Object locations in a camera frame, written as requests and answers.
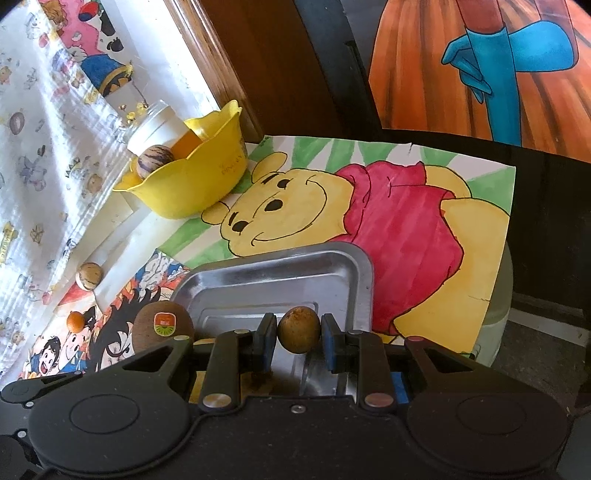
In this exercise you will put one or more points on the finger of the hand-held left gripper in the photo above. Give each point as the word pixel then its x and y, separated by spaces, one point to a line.
pixel 27 390

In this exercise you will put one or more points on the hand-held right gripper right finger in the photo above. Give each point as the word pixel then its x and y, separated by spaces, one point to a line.
pixel 331 344

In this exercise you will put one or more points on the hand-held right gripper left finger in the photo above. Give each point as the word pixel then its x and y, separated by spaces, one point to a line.
pixel 265 344

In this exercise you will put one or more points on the small brown round fruit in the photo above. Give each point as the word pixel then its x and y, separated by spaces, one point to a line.
pixel 298 328

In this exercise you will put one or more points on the metal baking tray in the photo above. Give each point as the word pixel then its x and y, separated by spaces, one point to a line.
pixel 277 277

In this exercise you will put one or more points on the small orange kumquat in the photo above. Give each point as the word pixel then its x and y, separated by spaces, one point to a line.
pixel 75 321

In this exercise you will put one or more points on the brown kiwi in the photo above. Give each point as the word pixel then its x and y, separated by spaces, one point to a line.
pixel 159 323

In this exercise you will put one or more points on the striped brown nut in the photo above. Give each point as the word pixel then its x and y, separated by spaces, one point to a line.
pixel 154 160
pixel 87 276

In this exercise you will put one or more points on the yellow bear drawing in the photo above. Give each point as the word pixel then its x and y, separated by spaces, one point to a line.
pixel 401 230

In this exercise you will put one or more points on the yellow plastic bowl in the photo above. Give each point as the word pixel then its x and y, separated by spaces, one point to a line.
pixel 194 184

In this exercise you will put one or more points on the white cartoon printed cloth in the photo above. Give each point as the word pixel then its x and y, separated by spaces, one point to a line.
pixel 41 152

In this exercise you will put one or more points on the white lidded jar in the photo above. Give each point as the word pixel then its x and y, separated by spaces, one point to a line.
pixel 154 127

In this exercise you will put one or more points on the black panel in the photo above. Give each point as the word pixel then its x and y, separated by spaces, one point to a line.
pixel 337 60

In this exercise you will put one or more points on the brown wooden frame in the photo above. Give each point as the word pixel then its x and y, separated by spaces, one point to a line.
pixel 240 55

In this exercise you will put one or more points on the wall poster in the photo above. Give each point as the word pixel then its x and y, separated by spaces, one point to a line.
pixel 485 69

